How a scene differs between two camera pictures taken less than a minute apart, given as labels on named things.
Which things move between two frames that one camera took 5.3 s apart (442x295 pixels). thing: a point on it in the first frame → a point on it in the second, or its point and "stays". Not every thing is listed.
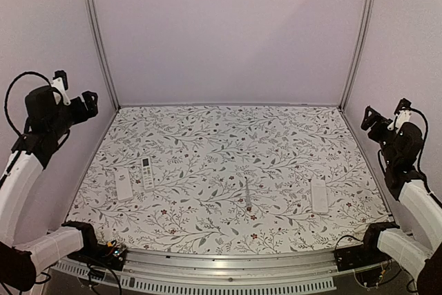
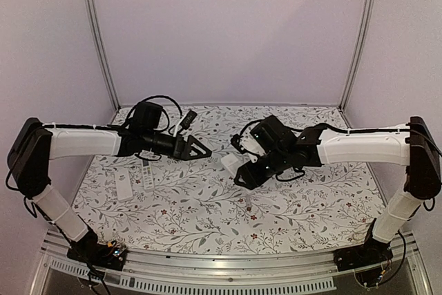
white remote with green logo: (124, 184) stays
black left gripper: (92, 106) → (181, 150)
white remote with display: (147, 173) stays
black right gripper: (368, 123) → (252, 180)
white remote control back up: (319, 197) → (231, 163)
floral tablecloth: (228, 180) stays
